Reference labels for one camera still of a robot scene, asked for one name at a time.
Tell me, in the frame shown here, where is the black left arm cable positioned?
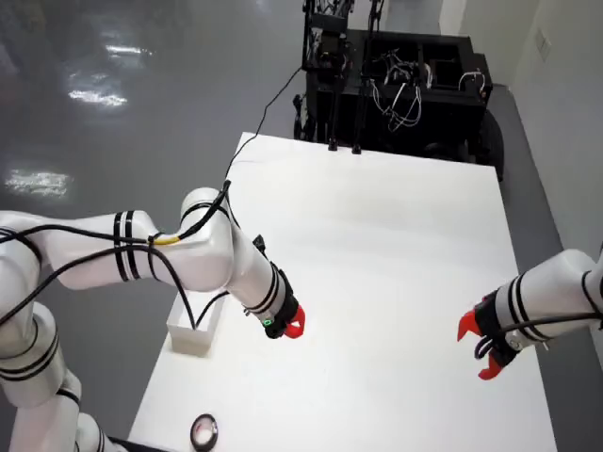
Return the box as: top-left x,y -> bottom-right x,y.
0,180 -> 233,331

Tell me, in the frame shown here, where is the white wire bundle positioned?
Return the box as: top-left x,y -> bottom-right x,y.
369,56 -> 432,134

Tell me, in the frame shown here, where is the black tripod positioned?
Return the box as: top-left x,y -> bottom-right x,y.
326,0 -> 388,157

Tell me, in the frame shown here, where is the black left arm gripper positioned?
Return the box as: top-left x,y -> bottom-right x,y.
261,292 -> 307,341

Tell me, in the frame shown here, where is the black equipment cart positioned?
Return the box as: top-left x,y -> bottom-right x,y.
291,0 -> 508,183

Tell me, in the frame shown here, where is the white cardboard bin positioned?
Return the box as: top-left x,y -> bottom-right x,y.
166,288 -> 230,357

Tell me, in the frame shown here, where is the black device box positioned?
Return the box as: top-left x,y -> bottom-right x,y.
310,12 -> 349,35

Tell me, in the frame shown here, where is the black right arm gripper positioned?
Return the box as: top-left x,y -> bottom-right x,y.
455,289 -> 520,381

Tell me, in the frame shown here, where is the black tape roll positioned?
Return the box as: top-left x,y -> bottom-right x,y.
189,412 -> 220,446

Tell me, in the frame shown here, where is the long black cable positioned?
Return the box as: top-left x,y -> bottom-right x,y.
224,67 -> 303,183

